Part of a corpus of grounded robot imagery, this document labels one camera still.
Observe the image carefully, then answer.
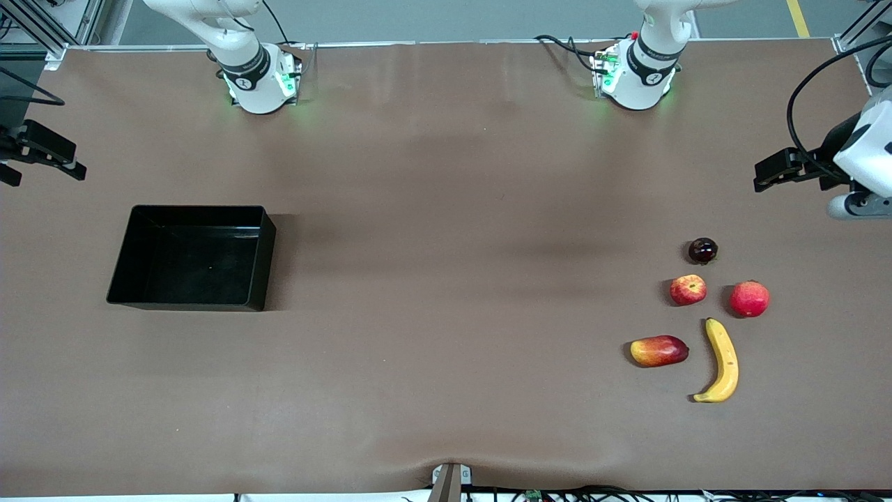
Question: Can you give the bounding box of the red yellow apple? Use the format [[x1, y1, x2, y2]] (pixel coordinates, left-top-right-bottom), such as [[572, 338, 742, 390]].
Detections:
[[670, 274, 707, 307]]

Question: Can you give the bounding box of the black plastic box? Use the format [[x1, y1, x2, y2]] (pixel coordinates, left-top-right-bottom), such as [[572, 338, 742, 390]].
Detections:
[[106, 204, 277, 312]]

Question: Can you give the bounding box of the yellow banana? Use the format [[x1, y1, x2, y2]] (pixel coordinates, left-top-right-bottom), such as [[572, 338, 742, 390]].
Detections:
[[693, 318, 739, 404]]

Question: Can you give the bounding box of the red round apple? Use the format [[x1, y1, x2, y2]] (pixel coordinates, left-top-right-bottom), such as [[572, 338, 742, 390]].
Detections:
[[729, 280, 771, 319]]

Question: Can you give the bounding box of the red yellow mango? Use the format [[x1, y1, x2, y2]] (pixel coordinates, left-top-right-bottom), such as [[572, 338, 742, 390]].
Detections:
[[630, 335, 690, 368]]

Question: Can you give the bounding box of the brown table cover sheet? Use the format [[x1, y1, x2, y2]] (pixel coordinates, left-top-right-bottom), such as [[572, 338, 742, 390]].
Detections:
[[0, 38, 892, 497]]

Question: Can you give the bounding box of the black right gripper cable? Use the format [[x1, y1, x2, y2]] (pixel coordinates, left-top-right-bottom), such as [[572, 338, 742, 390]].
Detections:
[[0, 66, 66, 107]]

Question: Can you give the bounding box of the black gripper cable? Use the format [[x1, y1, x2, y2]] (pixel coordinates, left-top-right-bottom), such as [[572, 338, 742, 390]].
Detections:
[[0, 66, 66, 107], [787, 35, 892, 183]]

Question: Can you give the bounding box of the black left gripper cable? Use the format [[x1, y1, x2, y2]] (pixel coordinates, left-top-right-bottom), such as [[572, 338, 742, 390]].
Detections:
[[787, 35, 892, 183]]

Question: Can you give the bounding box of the aluminium frame profile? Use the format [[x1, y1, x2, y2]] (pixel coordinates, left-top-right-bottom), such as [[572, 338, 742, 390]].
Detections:
[[0, 0, 105, 67], [833, 0, 892, 53]]

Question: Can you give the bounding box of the black arm base cable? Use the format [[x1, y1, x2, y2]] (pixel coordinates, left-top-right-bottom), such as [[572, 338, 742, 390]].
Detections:
[[535, 33, 600, 74]]

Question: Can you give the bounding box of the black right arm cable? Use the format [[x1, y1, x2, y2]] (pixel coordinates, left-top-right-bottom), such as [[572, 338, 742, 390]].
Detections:
[[261, 0, 291, 44]]

